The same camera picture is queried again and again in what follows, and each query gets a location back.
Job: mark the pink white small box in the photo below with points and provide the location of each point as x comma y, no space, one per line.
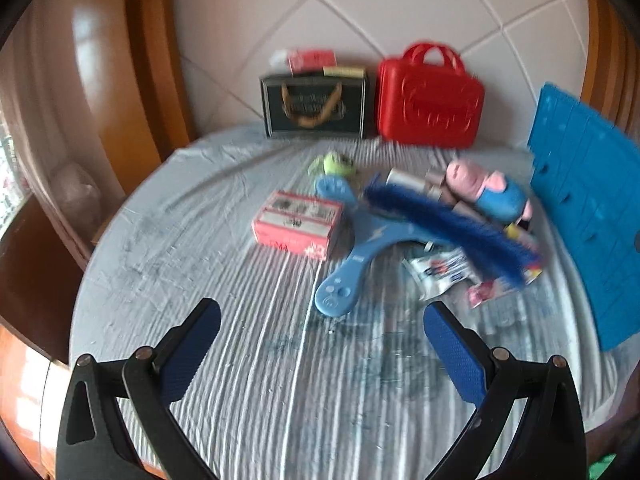
302,225

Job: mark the light blue boomerang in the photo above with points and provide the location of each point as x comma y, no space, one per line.
369,234

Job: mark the pink pig plush blue body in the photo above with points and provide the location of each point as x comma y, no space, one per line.
491,193

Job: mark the white blue sachet packet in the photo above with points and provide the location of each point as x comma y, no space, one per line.
437,272

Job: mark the yellow box on bag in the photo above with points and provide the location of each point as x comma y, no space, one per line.
336,71

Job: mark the wooden headboard frame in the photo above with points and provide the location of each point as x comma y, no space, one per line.
129,69

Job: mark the white medicine bottle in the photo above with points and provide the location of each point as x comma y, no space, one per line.
402,178

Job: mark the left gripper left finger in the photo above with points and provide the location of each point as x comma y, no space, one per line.
93,440

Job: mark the striped grey bed sheet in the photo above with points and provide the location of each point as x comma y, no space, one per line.
284,392

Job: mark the green one-eyed monster plush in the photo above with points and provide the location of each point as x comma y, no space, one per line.
333,164

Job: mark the red plastic carry case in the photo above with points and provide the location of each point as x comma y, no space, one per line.
427,97

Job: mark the colourful pink toy packet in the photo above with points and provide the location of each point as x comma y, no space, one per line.
499,287

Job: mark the blue fluffy duster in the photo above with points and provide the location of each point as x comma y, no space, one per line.
488,248

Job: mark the red packet on bag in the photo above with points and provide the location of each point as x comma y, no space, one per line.
309,60

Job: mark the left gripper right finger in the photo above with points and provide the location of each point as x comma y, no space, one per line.
549,442

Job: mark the dark green gift bag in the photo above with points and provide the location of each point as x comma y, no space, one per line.
314,106

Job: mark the blue storage bin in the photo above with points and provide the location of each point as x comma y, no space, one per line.
586,176

